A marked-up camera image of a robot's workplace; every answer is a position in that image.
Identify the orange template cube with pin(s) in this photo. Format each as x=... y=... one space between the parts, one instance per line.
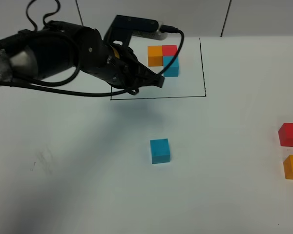
x=155 y=56

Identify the red template cube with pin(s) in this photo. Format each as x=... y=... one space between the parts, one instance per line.
x=169 y=50

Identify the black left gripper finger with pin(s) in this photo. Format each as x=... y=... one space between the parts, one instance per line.
x=145 y=77

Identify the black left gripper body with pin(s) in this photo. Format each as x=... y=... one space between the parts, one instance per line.
x=119 y=66

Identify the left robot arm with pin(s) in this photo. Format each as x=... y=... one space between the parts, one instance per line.
x=34 y=56

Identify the blue template cube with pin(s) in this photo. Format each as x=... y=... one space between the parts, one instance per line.
x=173 y=70

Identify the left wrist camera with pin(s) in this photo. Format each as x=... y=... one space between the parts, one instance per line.
x=124 y=27

